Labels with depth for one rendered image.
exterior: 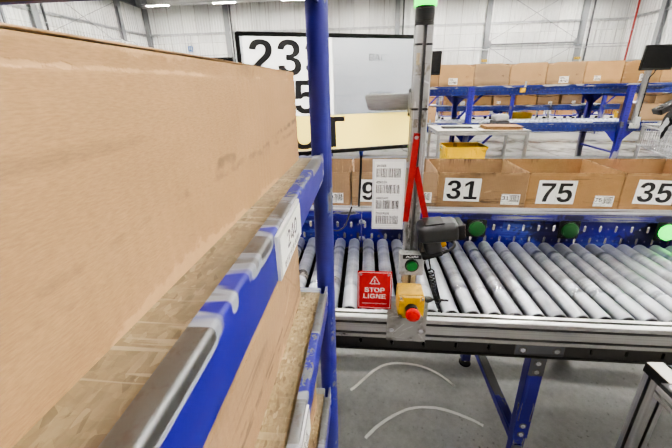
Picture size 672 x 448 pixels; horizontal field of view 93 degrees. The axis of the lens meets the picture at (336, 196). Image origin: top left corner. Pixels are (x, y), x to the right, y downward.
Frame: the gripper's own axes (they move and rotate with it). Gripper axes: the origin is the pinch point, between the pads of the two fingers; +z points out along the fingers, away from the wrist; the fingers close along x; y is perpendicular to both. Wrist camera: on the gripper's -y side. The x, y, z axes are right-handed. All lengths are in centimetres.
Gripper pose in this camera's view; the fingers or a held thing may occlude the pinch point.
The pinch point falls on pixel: (670, 139)
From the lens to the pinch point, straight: 200.2
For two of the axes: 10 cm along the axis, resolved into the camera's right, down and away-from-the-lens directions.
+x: 0.9, -3.3, 9.4
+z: 0.2, 9.5, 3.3
